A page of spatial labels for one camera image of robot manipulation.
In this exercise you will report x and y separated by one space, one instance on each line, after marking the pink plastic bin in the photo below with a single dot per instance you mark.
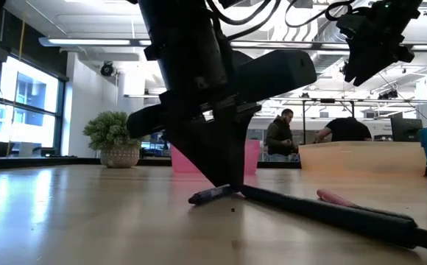
184 162

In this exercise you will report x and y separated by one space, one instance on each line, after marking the black aluminium table frame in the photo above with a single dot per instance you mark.
51 162

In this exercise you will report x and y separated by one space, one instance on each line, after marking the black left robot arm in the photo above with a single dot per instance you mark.
184 44

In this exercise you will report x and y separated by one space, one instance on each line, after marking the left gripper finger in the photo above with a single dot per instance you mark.
235 154
206 154

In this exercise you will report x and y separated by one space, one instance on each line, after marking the person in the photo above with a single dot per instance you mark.
280 138
348 129

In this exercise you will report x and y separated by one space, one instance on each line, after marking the orange plastic bin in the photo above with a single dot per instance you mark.
360 158

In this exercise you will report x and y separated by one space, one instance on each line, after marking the blue pen with white print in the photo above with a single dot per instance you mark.
210 195

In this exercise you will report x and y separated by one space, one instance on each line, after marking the red pen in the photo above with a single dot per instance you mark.
333 197

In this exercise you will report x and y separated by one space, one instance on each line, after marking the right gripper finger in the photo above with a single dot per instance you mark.
364 70

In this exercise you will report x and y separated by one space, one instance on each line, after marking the black background rig frame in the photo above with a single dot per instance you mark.
303 121

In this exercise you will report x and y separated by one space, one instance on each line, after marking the black monitor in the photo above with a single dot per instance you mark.
405 129

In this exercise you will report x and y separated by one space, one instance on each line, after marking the long ceiling light bar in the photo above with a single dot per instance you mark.
88 41

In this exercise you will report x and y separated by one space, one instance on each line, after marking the black ceiling lamp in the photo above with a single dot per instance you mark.
106 68

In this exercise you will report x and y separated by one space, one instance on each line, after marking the black pen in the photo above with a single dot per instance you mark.
327 217

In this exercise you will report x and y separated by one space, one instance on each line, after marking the artificial plant in white pot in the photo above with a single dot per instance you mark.
118 140

